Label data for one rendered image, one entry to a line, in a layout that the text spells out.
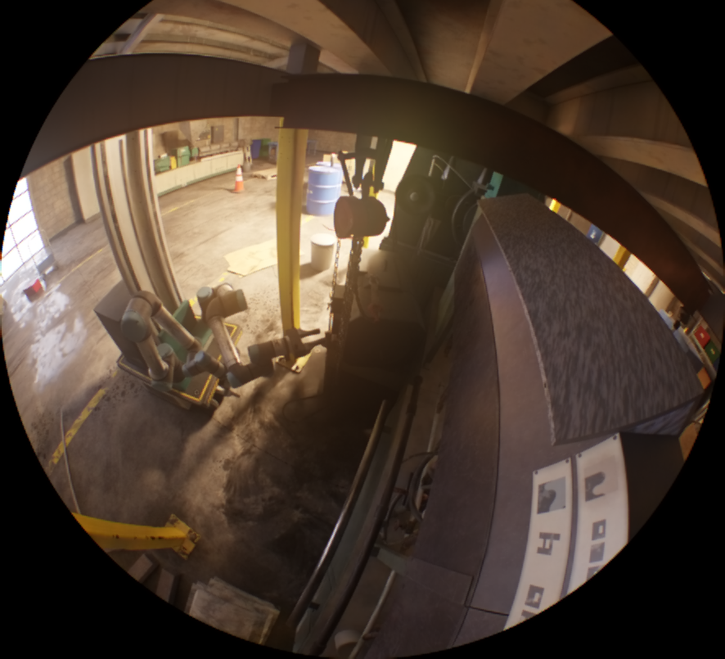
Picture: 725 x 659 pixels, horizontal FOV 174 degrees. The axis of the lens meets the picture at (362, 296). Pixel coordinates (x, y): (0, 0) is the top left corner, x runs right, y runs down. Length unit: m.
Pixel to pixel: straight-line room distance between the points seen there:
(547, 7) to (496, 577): 0.60
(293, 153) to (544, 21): 1.00
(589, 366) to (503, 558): 0.27
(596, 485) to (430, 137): 0.83
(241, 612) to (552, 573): 1.52
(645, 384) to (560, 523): 0.19
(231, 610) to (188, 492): 0.81
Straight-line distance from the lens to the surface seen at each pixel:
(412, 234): 1.92
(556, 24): 0.32
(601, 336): 0.39
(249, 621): 1.69
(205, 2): 0.81
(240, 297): 1.26
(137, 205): 1.40
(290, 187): 1.14
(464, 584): 0.44
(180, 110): 0.76
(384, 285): 1.36
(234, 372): 1.07
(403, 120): 0.79
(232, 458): 1.76
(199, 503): 1.82
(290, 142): 1.11
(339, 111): 0.85
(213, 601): 1.72
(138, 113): 0.71
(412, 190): 1.67
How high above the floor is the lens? 1.65
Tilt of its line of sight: 39 degrees down
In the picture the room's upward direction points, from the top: 12 degrees clockwise
